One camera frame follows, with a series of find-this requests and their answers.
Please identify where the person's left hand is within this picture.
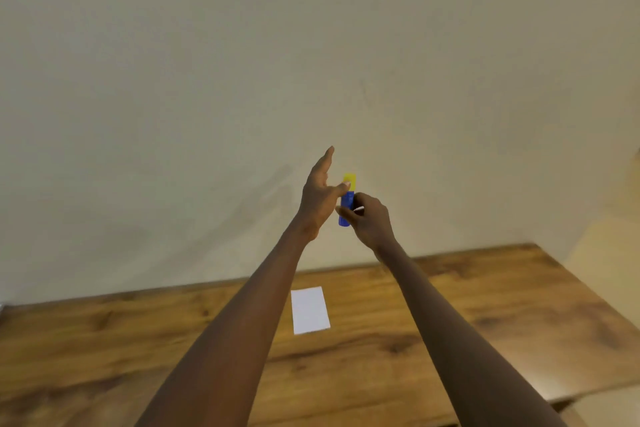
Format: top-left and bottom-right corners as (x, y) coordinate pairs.
(295, 145), (352, 244)

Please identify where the person's right hand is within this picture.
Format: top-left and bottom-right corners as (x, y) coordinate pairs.
(335, 191), (399, 258)

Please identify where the blue glue stick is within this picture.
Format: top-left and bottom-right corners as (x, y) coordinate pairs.
(337, 189), (357, 228)

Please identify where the white paper card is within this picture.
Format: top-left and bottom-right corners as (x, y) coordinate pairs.
(290, 286), (332, 336)

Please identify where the person's left forearm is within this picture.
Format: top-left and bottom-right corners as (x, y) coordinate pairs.
(135, 219), (319, 427)

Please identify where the person's right forearm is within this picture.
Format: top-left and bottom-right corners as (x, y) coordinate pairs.
(373, 240), (569, 427)

